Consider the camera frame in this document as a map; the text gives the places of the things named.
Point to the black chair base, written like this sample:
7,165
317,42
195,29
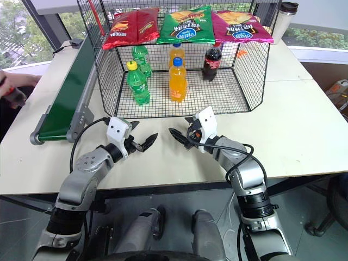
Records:
334,201

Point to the small orange soda bottle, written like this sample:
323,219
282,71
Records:
176,53

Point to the silver robot leg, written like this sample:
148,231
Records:
144,228
208,231

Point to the silver left robot leg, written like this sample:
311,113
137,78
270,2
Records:
144,228

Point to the green soda bottle yellow cap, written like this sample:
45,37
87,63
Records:
139,87

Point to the green chips bag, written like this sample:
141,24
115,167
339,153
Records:
187,27

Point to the small orange object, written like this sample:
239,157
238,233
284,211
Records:
242,53

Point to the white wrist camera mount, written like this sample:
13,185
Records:
117,131
208,122

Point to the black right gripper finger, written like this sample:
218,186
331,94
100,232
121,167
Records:
179,136
189,120

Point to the person's bare hand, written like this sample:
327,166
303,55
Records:
19,80

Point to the dark cola bottle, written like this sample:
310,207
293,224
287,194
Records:
17,99

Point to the silver right robot leg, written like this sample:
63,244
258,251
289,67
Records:
208,231

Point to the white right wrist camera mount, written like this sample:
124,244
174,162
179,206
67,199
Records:
208,122

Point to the white tumbler black lid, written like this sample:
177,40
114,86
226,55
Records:
281,24

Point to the grey power adapter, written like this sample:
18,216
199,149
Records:
76,43

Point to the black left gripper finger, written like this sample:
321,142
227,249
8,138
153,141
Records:
150,140
134,125

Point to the green conveyor belt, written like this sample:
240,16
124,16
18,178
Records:
68,92

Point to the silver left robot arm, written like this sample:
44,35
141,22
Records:
87,163

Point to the cardboard box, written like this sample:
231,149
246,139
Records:
338,92

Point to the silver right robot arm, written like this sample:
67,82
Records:
250,174

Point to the cola bottle red label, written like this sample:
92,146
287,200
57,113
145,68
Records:
211,63

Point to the red chips bag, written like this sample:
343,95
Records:
130,27

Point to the pink chips bag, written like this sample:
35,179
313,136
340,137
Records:
242,28

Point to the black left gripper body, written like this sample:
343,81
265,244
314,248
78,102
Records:
131,145

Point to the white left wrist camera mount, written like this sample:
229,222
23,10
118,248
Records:
117,131

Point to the red rod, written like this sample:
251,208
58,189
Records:
100,19

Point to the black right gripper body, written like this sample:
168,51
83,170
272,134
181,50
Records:
194,134

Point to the large orange soda bottle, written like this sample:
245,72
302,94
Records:
177,84

